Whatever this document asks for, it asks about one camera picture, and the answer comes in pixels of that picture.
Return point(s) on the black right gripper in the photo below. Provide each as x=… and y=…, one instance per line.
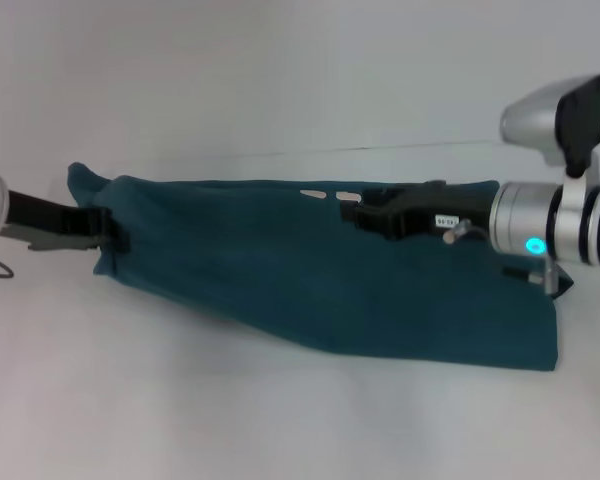
x=430, y=207

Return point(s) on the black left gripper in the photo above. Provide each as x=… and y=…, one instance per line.
x=50, y=215

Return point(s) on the teal blue t-shirt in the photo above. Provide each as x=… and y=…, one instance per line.
x=305, y=280

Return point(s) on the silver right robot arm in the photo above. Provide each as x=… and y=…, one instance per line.
x=555, y=225

